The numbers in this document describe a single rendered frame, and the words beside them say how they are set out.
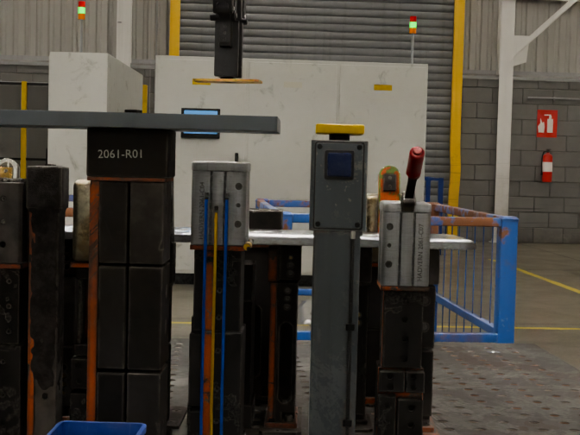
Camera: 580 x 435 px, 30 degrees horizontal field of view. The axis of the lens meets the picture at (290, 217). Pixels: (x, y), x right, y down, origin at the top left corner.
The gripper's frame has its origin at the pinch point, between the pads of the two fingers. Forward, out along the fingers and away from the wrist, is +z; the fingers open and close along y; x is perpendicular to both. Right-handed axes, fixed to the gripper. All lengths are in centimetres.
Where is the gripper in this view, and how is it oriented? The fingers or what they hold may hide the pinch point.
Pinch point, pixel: (229, 49)
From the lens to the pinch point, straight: 138.9
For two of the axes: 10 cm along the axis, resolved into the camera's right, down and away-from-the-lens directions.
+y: 1.5, -0.4, 9.9
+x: -9.9, -0.3, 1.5
